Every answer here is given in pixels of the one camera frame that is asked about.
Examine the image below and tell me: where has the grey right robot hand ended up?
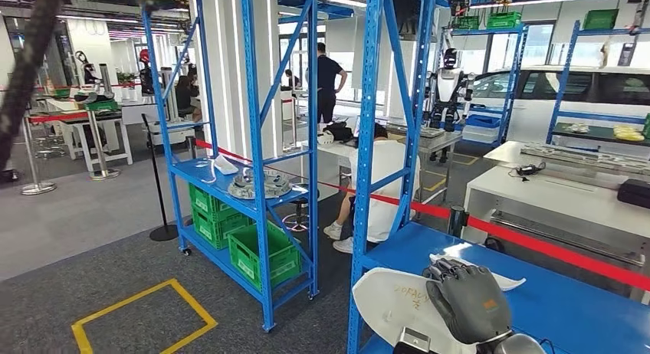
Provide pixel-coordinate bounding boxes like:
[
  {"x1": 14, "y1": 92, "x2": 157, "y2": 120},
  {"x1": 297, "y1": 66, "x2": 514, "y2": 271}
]
[{"x1": 422, "y1": 258, "x2": 513, "y2": 345}]

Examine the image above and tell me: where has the white part with orange writing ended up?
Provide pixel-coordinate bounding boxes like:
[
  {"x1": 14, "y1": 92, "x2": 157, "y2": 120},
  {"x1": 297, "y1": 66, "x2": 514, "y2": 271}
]
[{"x1": 351, "y1": 267, "x2": 478, "y2": 354}]

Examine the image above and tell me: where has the white plastic trim part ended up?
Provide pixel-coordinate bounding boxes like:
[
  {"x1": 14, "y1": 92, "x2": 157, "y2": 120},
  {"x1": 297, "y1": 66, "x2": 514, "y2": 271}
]
[{"x1": 428, "y1": 254, "x2": 527, "y2": 293}]

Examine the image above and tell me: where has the blue steel shelf rack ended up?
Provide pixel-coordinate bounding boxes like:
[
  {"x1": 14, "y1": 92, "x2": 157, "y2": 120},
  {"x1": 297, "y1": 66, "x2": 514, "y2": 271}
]
[
  {"x1": 346, "y1": 0, "x2": 650, "y2": 354},
  {"x1": 141, "y1": 0, "x2": 321, "y2": 333},
  {"x1": 446, "y1": 24, "x2": 529, "y2": 147},
  {"x1": 546, "y1": 18, "x2": 650, "y2": 147}
]

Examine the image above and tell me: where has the grey metal casting part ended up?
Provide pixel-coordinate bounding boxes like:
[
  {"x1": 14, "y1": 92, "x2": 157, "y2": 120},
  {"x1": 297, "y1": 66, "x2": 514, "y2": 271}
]
[{"x1": 227, "y1": 169, "x2": 293, "y2": 201}]

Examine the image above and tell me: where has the red barrier belt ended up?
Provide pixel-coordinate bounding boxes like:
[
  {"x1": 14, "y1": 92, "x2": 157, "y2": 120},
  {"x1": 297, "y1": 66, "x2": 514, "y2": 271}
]
[
  {"x1": 195, "y1": 139, "x2": 650, "y2": 292},
  {"x1": 28, "y1": 112, "x2": 90, "y2": 124}
]

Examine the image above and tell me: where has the white work table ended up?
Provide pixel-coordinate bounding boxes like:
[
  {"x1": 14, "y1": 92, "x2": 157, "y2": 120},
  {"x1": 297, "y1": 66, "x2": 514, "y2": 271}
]
[
  {"x1": 461, "y1": 166, "x2": 650, "y2": 297},
  {"x1": 61, "y1": 110, "x2": 134, "y2": 172}
]

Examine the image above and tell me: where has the white storage bin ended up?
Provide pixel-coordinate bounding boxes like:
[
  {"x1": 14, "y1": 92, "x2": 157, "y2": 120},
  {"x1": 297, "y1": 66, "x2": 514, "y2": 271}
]
[{"x1": 461, "y1": 126, "x2": 501, "y2": 143}]

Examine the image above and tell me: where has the grey moulded tray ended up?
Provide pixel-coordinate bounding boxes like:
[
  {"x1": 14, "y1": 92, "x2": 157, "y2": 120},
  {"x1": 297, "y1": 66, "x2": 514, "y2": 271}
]
[
  {"x1": 520, "y1": 142, "x2": 650, "y2": 176},
  {"x1": 388, "y1": 123, "x2": 445, "y2": 139}
]

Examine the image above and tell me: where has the blue storage bin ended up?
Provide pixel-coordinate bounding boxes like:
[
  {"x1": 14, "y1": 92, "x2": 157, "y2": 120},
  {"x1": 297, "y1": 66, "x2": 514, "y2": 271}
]
[{"x1": 466, "y1": 113, "x2": 501, "y2": 129}]

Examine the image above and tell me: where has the chrome base stool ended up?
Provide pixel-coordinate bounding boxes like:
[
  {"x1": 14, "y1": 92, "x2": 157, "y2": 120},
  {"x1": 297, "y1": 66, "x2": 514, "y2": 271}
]
[{"x1": 281, "y1": 188, "x2": 321, "y2": 234}]

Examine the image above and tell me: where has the black zip case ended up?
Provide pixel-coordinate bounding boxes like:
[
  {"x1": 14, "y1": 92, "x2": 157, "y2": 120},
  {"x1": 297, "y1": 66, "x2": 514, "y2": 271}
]
[{"x1": 616, "y1": 179, "x2": 650, "y2": 209}]

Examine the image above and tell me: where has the white desk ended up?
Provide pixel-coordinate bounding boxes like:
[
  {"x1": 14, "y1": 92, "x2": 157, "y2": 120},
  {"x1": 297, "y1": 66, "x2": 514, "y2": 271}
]
[{"x1": 302, "y1": 138, "x2": 356, "y2": 201}]

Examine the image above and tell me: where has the white car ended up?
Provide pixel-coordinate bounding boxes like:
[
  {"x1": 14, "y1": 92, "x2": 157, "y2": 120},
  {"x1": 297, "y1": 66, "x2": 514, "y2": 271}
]
[{"x1": 459, "y1": 64, "x2": 650, "y2": 149}]

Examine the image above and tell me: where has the green plastic crate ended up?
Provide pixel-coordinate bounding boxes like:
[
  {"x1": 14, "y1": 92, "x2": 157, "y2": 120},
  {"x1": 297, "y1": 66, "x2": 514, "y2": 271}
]
[
  {"x1": 228, "y1": 221, "x2": 303, "y2": 292},
  {"x1": 582, "y1": 8, "x2": 619, "y2": 31},
  {"x1": 451, "y1": 15, "x2": 481, "y2": 31},
  {"x1": 192, "y1": 209, "x2": 254, "y2": 250},
  {"x1": 84, "y1": 100, "x2": 120, "y2": 113},
  {"x1": 189, "y1": 184, "x2": 240, "y2": 221},
  {"x1": 486, "y1": 11, "x2": 523, "y2": 30}
]

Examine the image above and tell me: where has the black backpack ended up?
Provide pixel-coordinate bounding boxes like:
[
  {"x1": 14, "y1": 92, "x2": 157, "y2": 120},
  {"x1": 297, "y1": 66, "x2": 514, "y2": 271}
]
[{"x1": 324, "y1": 122, "x2": 354, "y2": 143}]

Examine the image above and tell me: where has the dark green topped table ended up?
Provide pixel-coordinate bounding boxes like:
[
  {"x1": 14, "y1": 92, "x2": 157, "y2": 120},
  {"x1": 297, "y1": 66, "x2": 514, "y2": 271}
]
[{"x1": 552, "y1": 122, "x2": 650, "y2": 149}]

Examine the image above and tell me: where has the white and black humanoid robot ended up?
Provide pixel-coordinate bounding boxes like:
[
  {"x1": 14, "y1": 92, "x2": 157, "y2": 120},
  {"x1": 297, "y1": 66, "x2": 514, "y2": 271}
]
[{"x1": 424, "y1": 48, "x2": 476, "y2": 162}]

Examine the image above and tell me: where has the yellow parts pile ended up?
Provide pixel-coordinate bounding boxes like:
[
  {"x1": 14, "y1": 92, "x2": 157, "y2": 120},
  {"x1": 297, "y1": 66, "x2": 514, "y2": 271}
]
[{"x1": 612, "y1": 126, "x2": 646, "y2": 143}]

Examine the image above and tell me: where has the white plastic piece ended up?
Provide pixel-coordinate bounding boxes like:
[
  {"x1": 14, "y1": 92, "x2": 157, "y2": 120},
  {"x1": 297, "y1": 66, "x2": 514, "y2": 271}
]
[{"x1": 213, "y1": 154, "x2": 240, "y2": 176}]

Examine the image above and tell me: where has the black floor stand pole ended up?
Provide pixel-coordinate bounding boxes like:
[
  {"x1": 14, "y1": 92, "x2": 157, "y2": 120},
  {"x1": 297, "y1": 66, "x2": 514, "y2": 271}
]
[{"x1": 141, "y1": 113, "x2": 179, "y2": 243}]

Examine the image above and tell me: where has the white lift column machine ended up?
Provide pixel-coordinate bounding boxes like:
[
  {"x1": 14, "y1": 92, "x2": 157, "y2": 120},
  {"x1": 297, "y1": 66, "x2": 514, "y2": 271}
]
[{"x1": 152, "y1": 67, "x2": 196, "y2": 145}]

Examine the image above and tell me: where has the robot with red helmet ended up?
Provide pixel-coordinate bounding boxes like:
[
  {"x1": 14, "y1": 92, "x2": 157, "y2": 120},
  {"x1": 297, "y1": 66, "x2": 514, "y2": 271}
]
[{"x1": 138, "y1": 48, "x2": 156, "y2": 97}]

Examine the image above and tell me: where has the grey robot on lift column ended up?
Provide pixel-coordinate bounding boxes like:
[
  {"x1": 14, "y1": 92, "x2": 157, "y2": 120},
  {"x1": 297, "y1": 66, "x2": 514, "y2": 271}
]
[{"x1": 76, "y1": 49, "x2": 115, "y2": 104}]

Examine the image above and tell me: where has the black braided tether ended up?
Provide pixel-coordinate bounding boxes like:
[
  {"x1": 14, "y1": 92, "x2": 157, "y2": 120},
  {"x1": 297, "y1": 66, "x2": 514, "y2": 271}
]
[{"x1": 0, "y1": 0, "x2": 70, "y2": 170}]

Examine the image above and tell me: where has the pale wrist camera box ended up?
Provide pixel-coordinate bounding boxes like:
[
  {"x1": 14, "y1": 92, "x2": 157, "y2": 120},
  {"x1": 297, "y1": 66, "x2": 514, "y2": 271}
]
[{"x1": 399, "y1": 327, "x2": 432, "y2": 352}]

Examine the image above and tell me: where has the black barrier post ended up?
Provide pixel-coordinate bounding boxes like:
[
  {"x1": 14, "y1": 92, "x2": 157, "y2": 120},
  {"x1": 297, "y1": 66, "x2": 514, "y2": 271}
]
[{"x1": 448, "y1": 205, "x2": 469, "y2": 238}]

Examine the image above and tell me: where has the black cable bundle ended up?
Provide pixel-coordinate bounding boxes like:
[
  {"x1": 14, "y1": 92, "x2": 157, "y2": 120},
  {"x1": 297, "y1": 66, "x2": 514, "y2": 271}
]
[{"x1": 509, "y1": 162, "x2": 547, "y2": 179}]

